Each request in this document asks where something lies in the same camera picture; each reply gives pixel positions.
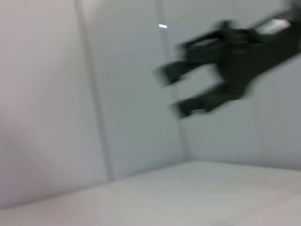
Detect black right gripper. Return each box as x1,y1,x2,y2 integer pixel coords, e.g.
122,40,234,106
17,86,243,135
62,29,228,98
154,20,301,120

